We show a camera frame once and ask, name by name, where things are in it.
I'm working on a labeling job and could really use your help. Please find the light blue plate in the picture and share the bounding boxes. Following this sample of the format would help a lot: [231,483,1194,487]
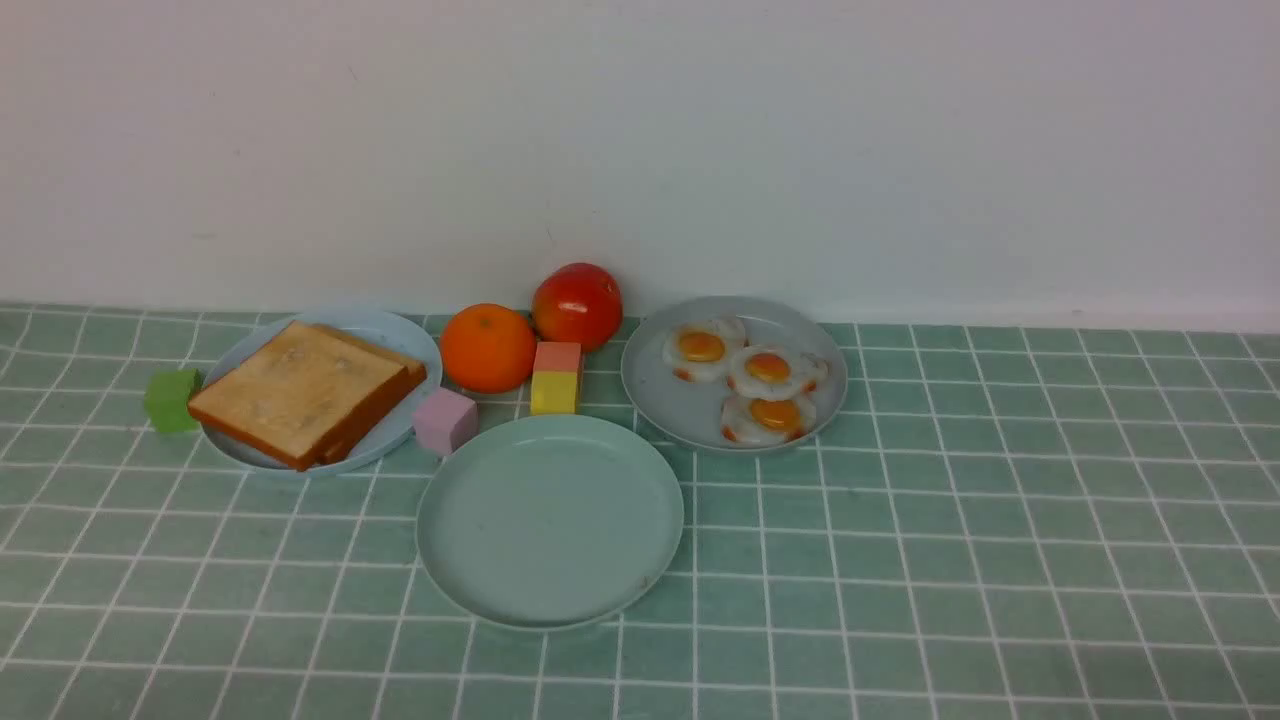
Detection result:
[200,307,442,477]

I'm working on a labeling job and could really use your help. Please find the orange fruit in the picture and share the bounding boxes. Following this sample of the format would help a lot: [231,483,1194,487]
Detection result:
[439,304,538,395]

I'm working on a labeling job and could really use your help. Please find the yellow cube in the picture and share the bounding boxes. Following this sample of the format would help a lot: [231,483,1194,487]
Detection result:
[529,370,581,416]

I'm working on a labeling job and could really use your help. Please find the salmon red cube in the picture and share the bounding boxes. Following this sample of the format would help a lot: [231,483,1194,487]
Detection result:
[532,341,584,374]

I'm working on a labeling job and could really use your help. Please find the grey egg plate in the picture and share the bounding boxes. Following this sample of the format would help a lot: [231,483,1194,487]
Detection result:
[621,296,849,454]

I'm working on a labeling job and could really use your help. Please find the fried egg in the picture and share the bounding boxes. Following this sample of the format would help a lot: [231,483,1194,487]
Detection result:
[719,395,817,447]
[726,345,829,402]
[660,315,748,383]

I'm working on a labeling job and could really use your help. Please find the green cube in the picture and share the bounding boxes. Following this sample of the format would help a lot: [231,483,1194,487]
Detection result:
[143,368,202,434]

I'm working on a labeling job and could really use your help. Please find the green tiled tablecloth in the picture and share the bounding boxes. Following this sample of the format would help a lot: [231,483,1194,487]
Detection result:
[1,302,1279,719]

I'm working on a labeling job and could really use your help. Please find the toast slice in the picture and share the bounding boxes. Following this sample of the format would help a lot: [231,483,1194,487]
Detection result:
[188,322,401,471]
[312,324,428,465]

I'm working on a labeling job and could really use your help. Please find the red tomato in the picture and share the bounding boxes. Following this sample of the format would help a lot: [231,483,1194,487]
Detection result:
[532,263,625,354]

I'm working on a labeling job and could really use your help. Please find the pink cube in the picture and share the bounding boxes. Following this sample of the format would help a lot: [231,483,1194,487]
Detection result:
[412,388,479,457]

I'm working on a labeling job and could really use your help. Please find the green center plate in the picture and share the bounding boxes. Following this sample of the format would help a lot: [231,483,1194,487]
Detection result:
[416,415,685,632]

